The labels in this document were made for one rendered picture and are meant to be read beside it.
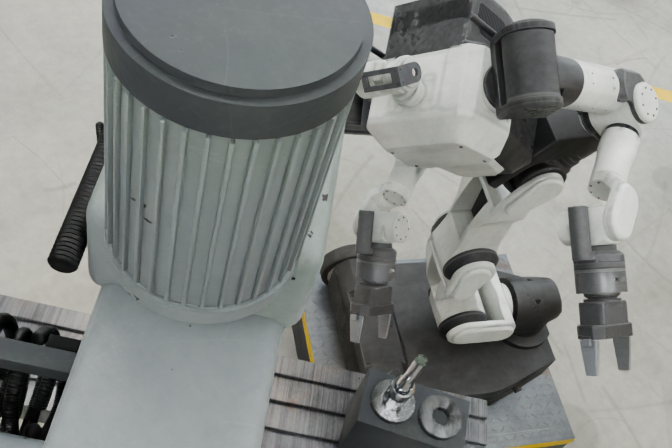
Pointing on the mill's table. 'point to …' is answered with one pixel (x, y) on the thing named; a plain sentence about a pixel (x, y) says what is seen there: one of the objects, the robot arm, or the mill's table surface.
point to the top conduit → (73, 236)
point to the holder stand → (372, 408)
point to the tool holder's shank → (412, 373)
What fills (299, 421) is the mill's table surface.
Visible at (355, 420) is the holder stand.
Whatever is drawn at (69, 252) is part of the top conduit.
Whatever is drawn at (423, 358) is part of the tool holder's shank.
